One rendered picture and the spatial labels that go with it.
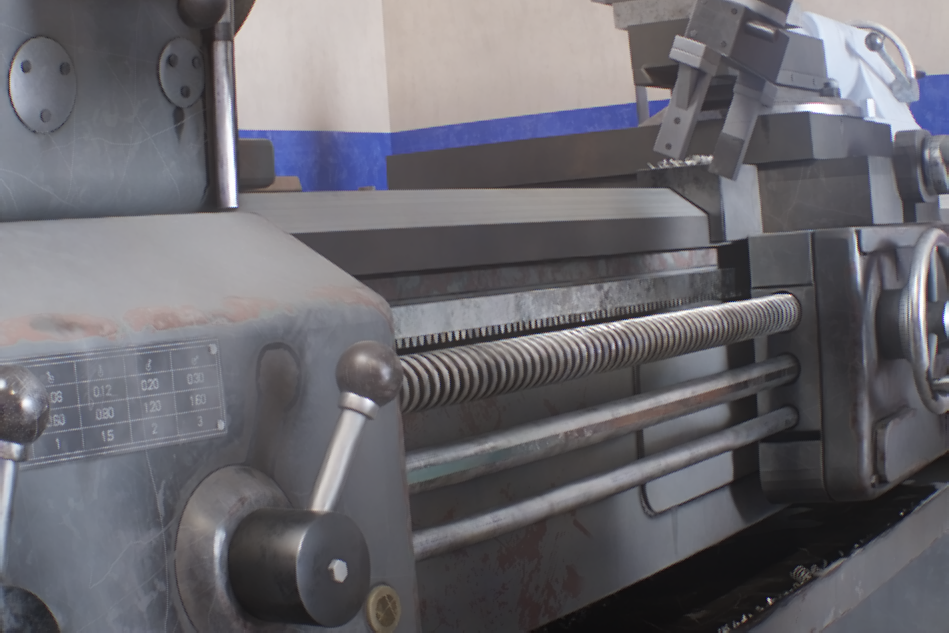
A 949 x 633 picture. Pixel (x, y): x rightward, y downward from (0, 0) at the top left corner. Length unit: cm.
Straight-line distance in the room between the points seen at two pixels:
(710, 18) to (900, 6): 445
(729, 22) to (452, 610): 55
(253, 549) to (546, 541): 66
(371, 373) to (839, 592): 90
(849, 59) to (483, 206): 147
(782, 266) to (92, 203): 94
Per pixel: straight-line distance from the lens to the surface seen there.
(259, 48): 621
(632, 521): 155
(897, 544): 180
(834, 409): 170
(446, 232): 125
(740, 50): 142
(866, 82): 276
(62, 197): 92
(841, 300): 168
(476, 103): 660
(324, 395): 88
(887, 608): 280
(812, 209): 174
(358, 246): 116
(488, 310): 129
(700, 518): 169
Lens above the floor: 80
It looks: 1 degrees down
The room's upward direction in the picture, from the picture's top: 4 degrees counter-clockwise
